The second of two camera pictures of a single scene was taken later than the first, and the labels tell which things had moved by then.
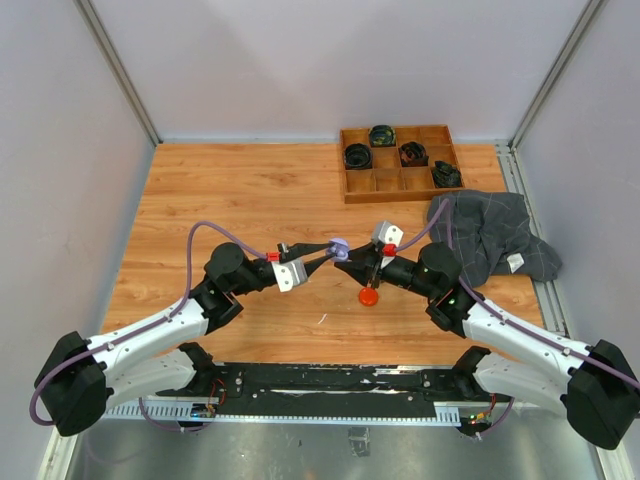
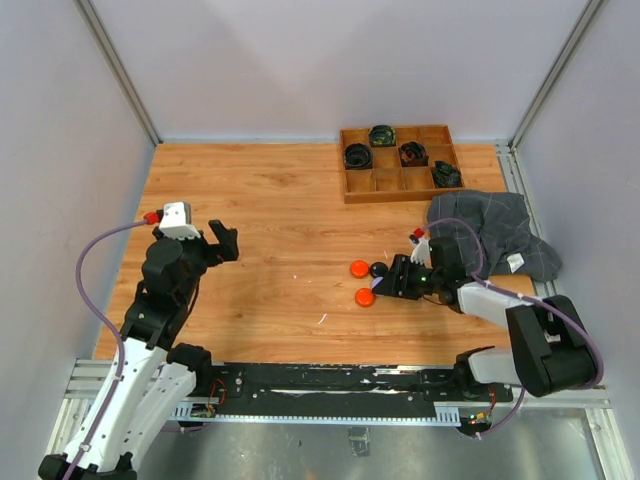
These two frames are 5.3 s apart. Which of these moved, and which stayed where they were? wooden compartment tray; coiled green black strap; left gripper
Moved: left gripper
Stayed: wooden compartment tray; coiled green black strap
